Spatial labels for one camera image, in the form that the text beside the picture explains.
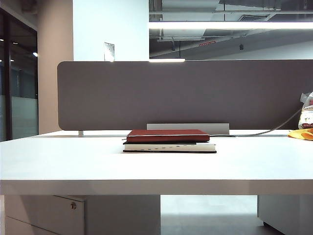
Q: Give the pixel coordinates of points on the grey desk partition panel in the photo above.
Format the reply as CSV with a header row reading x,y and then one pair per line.
x,y
195,93

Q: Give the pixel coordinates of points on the black book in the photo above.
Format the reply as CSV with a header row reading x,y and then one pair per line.
x,y
171,147

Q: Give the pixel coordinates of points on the round cabinet lock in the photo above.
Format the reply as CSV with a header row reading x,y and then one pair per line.
x,y
73,205

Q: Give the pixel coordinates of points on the silver wall plate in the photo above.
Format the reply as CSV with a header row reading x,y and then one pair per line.
x,y
109,51

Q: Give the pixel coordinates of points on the dark framed glass door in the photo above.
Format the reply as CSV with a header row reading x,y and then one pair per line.
x,y
22,73

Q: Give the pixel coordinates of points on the yellow cloth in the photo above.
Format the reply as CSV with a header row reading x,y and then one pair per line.
x,y
303,134

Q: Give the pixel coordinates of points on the white plain cabinet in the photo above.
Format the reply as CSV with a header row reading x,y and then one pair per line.
x,y
288,210

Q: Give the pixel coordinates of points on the red hanging sign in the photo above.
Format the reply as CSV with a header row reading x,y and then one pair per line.
x,y
207,43

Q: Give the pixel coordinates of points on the short linear ceiling lamp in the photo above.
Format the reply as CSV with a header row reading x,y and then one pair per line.
x,y
166,60

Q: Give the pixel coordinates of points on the white printed plastic bag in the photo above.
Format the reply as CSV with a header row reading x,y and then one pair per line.
x,y
308,117

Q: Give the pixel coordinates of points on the small black hanging device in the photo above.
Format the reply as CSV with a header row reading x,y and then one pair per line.
x,y
241,46

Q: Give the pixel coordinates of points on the white drawer cabinet with lock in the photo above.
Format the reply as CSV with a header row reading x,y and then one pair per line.
x,y
49,215

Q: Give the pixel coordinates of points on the long linear ceiling lamp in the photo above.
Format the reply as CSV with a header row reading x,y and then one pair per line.
x,y
220,25

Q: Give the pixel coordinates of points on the white partition bracket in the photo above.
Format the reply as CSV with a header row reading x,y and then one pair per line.
x,y
81,133

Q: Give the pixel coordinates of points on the red leather book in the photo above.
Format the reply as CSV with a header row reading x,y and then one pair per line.
x,y
168,135

